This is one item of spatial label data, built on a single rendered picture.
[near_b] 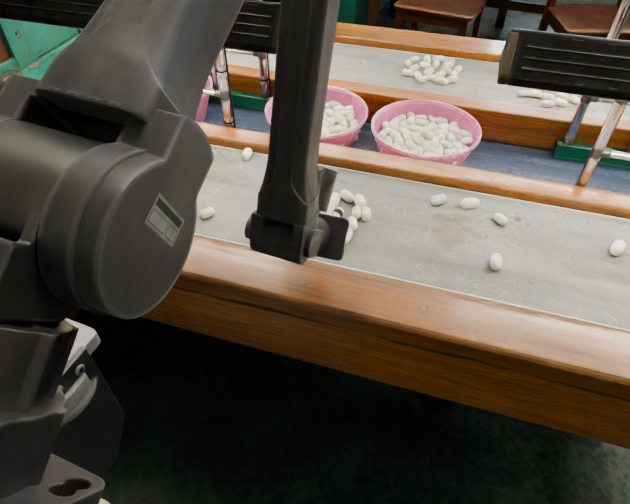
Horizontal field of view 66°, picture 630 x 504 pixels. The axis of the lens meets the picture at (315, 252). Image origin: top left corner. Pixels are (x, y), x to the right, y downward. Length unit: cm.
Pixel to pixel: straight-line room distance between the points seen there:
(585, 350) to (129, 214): 74
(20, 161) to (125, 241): 6
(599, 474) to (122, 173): 158
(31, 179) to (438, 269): 77
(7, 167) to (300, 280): 64
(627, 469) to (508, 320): 95
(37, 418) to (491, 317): 70
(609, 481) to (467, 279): 92
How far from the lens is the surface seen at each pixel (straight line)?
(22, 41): 152
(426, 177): 110
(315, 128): 53
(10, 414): 23
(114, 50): 27
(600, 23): 312
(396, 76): 154
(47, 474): 27
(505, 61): 84
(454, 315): 82
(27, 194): 23
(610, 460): 171
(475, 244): 98
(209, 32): 30
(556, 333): 85
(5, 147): 25
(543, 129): 140
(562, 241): 105
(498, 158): 136
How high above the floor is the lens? 139
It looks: 45 degrees down
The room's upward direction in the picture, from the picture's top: straight up
